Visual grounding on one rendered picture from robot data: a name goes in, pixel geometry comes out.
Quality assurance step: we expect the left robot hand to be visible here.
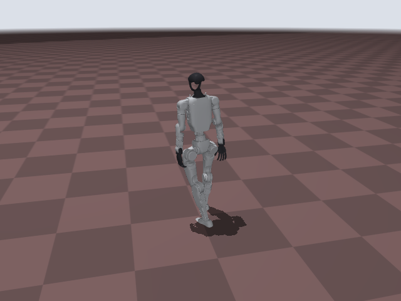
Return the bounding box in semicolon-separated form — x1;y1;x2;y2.
176;148;187;167

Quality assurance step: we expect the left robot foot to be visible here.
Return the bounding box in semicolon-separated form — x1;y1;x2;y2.
195;218;213;228

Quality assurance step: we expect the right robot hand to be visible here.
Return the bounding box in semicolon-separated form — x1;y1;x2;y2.
214;139;226;161

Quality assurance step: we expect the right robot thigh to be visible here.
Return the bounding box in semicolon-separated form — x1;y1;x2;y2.
202;141;218;182

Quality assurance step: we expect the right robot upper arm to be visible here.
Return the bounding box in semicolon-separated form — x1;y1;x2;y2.
210;96;222;125

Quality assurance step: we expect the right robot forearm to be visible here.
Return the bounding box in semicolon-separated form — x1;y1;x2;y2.
215;123;224;144

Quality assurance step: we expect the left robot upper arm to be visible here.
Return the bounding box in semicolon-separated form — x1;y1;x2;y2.
177;99;189;132

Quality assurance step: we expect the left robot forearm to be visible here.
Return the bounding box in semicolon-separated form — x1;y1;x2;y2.
175;124;184;153

